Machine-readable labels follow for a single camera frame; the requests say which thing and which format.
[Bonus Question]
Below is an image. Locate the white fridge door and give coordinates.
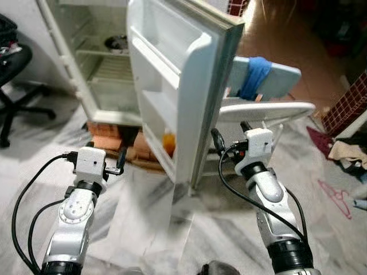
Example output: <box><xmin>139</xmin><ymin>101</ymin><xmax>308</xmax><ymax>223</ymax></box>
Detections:
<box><xmin>126</xmin><ymin>0</ymin><xmax>245</xmax><ymax>197</ymax></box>

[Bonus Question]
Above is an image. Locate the white fridge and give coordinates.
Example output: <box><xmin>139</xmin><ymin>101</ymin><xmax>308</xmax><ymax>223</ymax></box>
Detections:
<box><xmin>37</xmin><ymin>0</ymin><xmax>145</xmax><ymax>128</ymax></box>

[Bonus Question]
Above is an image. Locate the red brick stack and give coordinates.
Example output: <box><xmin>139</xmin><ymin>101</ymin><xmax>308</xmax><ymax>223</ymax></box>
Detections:
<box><xmin>86</xmin><ymin>121</ymin><xmax>168</xmax><ymax>171</ymax></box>

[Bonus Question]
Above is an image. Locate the blue cloth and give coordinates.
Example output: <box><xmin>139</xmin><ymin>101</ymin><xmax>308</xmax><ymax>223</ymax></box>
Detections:
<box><xmin>238</xmin><ymin>56</ymin><xmax>272</xmax><ymax>101</ymax></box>

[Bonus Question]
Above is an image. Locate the light blue plastic chair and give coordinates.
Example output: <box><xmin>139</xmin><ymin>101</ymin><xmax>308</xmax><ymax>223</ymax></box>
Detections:
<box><xmin>227</xmin><ymin>56</ymin><xmax>302</xmax><ymax>104</ymax></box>

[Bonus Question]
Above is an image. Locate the dark red cloth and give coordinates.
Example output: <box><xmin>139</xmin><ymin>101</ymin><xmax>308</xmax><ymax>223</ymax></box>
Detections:
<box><xmin>307</xmin><ymin>126</ymin><xmax>334</xmax><ymax>159</ymax></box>

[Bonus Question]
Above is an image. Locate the beige cloth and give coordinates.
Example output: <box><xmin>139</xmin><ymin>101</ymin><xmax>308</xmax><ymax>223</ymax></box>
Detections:
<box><xmin>328</xmin><ymin>140</ymin><xmax>367</xmax><ymax>171</ymax></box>

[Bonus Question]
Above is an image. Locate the red tiled counter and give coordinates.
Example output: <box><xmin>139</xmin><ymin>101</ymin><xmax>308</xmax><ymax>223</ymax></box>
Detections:
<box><xmin>321</xmin><ymin>72</ymin><xmax>367</xmax><ymax>136</ymax></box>

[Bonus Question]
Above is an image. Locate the dark bowl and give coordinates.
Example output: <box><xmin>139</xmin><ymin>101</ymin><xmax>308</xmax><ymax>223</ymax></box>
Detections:
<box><xmin>105</xmin><ymin>36</ymin><xmax>130</xmax><ymax>53</ymax></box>

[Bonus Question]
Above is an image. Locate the black office chair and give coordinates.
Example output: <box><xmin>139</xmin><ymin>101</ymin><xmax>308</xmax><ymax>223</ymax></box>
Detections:
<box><xmin>0</xmin><ymin>14</ymin><xmax>57</xmax><ymax>148</ymax></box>

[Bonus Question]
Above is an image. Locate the pink clothes hanger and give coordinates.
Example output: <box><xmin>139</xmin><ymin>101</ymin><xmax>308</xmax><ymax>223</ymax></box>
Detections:
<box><xmin>317</xmin><ymin>179</ymin><xmax>354</xmax><ymax>220</ymax></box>

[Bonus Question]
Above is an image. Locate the grey robot right leg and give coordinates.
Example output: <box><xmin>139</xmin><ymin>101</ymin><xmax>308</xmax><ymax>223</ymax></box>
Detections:
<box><xmin>198</xmin><ymin>261</ymin><xmax>241</xmax><ymax>275</ymax></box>

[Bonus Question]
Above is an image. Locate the red tiled pillar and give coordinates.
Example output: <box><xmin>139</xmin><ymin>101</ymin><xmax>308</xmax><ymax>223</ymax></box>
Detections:
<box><xmin>228</xmin><ymin>0</ymin><xmax>251</xmax><ymax>18</ymax></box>

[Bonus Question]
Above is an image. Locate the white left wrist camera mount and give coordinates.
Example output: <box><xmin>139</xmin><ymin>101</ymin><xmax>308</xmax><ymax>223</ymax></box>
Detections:
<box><xmin>75</xmin><ymin>147</ymin><xmax>108</xmax><ymax>185</ymax></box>

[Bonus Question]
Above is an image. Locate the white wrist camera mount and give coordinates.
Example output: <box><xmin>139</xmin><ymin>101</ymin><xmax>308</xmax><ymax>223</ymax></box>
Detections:
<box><xmin>75</xmin><ymin>147</ymin><xmax>108</xmax><ymax>185</ymax></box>
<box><xmin>235</xmin><ymin>128</ymin><xmax>275</xmax><ymax>172</ymax></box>

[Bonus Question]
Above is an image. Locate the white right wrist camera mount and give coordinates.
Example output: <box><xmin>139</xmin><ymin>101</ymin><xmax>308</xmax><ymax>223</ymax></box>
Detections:
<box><xmin>235</xmin><ymin>128</ymin><xmax>275</xmax><ymax>172</ymax></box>

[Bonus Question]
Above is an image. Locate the long black left arm cable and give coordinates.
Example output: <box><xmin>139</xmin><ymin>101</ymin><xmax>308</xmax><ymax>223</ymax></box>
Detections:
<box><xmin>11</xmin><ymin>151</ymin><xmax>79</xmax><ymax>271</ymax></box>

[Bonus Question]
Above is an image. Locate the short black right arm cable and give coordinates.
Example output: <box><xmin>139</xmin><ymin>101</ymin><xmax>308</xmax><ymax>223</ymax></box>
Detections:
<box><xmin>285</xmin><ymin>186</ymin><xmax>310</xmax><ymax>242</ymax></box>

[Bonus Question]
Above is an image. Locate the short black arm cable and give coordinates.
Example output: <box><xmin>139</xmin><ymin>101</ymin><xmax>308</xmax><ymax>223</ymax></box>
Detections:
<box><xmin>285</xmin><ymin>186</ymin><xmax>310</xmax><ymax>242</ymax></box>
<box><xmin>27</xmin><ymin>198</ymin><xmax>67</xmax><ymax>271</ymax></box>

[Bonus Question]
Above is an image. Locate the short black left arm cable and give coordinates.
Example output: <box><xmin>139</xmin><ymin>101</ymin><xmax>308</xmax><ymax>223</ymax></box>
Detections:
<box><xmin>27</xmin><ymin>198</ymin><xmax>67</xmax><ymax>271</ymax></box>

